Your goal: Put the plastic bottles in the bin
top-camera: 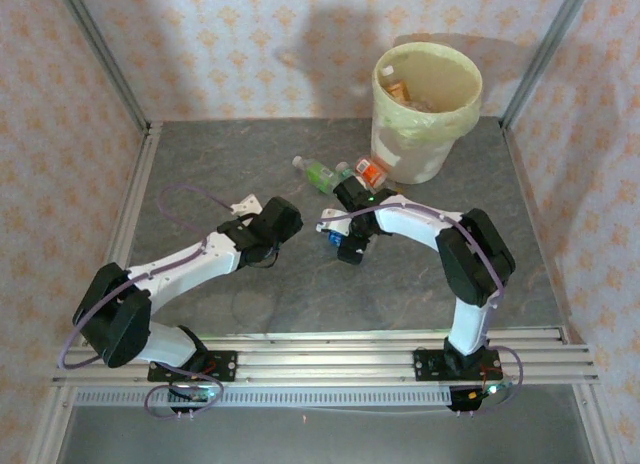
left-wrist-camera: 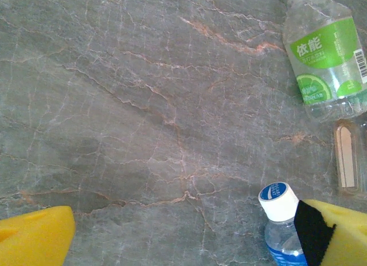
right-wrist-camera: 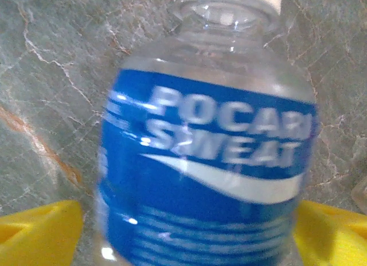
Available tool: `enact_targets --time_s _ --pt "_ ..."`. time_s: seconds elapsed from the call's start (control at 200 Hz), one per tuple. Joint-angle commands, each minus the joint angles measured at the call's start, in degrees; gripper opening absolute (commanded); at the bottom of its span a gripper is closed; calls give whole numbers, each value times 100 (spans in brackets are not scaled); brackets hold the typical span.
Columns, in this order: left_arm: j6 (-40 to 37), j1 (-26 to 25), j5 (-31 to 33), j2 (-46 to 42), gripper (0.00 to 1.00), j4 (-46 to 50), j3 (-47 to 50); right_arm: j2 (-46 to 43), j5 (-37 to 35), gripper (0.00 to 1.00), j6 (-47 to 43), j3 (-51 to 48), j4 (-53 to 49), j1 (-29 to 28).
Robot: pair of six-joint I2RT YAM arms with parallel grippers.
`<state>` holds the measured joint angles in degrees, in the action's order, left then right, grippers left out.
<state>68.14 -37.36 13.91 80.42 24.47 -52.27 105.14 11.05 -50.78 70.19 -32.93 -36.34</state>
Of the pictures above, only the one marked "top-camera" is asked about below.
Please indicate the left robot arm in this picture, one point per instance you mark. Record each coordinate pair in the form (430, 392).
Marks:
(185, 264)

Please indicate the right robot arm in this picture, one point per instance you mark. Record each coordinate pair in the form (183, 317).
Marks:
(415, 224)

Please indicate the white plastic bin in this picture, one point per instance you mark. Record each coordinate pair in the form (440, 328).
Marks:
(410, 159)

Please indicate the yellow bin liner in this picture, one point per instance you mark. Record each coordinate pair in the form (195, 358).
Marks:
(440, 84)

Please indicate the orange label bottle white cap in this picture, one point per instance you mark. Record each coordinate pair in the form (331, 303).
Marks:
(370, 171)

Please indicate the clear bottle green cap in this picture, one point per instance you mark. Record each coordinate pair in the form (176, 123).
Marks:
(342, 170)

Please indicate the green label bottle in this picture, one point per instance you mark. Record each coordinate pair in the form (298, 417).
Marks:
(317, 173)

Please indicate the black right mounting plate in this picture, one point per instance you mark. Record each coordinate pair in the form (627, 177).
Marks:
(425, 366)

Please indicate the black mounting plate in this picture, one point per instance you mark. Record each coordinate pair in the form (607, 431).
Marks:
(225, 366)
(425, 366)

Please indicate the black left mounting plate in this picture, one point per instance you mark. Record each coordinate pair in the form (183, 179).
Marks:
(225, 366)

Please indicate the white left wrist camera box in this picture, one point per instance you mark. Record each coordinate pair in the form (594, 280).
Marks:
(247, 205)

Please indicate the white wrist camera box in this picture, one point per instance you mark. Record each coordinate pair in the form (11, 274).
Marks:
(337, 224)
(247, 205)

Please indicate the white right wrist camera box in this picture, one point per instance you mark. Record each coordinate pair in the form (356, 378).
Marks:
(337, 224)

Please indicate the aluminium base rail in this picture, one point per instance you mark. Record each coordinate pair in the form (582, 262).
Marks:
(325, 364)

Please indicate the aluminium table side rail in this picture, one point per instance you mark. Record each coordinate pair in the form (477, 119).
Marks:
(142, 169)
(520, 176)

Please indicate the aluminium frame post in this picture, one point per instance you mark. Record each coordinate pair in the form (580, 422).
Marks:
(101, 49)
(547, 49)

